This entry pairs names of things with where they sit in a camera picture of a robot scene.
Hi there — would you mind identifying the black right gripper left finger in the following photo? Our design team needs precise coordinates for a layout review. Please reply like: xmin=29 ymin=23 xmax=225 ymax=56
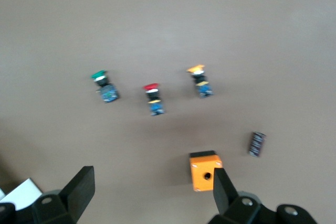
xmin=0 ymin=166 xmax=96 ymax=224

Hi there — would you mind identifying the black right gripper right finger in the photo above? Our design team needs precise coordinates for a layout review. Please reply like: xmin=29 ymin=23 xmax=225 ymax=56
xmin=208 ymin=167 xmax=319 ymax=224

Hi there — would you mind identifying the white plastic drawer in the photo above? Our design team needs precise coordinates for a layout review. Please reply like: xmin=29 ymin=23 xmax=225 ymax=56
xmin=0 ymin=177 xmax=43 ymax=211

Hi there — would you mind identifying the green mushroom push button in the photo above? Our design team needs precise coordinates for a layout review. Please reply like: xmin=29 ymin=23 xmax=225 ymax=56
xmin=90 ymin=69 xmax=120 ymax=104

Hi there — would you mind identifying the yellow mushroom push button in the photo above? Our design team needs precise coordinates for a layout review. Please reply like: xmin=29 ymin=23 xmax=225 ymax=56
xmin=186 ymin=63 xmax=214 ymax=99

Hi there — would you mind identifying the red mushroom push button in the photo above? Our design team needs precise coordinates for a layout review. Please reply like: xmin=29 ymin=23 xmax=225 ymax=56
xmin=142 ymin=82 xmax=166 ymax=116

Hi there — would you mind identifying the black cylindrical capacitor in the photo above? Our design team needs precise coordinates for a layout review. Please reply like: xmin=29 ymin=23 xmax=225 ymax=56
xmin=248 ymin=131 xmax=267 ymax=157

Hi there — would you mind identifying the orange button enclosure box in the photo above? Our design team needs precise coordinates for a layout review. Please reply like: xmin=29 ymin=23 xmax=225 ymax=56
xmin=189 ymin=150 xmax=223 ymax=193

